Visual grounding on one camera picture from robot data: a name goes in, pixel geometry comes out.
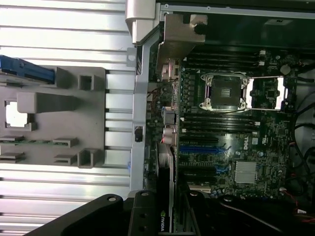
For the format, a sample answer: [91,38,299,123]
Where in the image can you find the white expansion slot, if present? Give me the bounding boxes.
[189,186,212,194]

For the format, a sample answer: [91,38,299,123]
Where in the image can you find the long black expansion slot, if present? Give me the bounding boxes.
[179,136,219,145]
[182,173,215,181]
[181,165,232,173]

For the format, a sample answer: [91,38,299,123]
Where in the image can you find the silver chipset heatsink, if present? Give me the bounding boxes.
[233,161,258,184]

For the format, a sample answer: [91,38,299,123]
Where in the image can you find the blue expansion slot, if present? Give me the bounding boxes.
[179,145,231,153]

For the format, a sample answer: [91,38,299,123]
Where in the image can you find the black RAM slot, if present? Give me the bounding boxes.
[188,54,265,60]
[188,50,265,56]
[188,59,265,64]
[183,118,259,124]
[183,128,260,134]
[188,63,265,69]
[183,123,260,129]
[183,114,259,120]

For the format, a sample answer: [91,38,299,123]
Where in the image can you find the green Dell motherboard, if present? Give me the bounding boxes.
[145,46,305,201]

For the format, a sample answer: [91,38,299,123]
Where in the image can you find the black Dell PC case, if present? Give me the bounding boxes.
[125,0,315,236]

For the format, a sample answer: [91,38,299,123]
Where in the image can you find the grey printed parts rack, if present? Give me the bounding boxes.
[0,66,107,169]

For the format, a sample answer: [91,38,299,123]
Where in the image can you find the green RAM stick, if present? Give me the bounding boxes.
[0,138,73,146]

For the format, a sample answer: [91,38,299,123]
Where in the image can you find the CPU socket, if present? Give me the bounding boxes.
[199,72,249,113]

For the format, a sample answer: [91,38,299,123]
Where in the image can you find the metal socket cover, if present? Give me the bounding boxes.
[248,76,289,112]

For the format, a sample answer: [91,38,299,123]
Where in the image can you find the silver CPU chip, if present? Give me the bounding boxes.
[5,100,30,128]

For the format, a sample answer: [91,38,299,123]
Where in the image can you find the hard disk in blue carrier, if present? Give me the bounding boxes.
[0,55,55,86]

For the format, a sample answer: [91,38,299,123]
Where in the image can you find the silver case handle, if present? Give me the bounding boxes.
[125,0,160,45]

